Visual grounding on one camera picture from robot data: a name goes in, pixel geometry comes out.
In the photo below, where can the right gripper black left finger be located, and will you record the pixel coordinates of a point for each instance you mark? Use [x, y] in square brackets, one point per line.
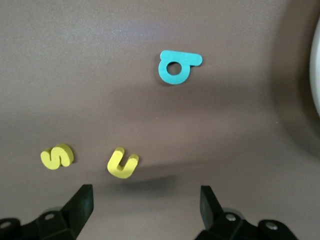
[80, 207]

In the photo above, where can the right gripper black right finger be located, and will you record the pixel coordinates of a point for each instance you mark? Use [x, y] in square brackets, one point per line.
[210, 210]

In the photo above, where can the yellow foam letter s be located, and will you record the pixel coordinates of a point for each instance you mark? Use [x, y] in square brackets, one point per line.
[53, 160]

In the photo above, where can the yellow foam letter u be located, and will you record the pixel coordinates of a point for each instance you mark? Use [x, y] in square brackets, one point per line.
[117, 171]

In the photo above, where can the teal foam letter b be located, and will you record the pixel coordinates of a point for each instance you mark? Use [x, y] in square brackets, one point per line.
[165, 75]

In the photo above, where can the brown table cover sheet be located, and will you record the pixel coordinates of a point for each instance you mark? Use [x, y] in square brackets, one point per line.
[75, 75]

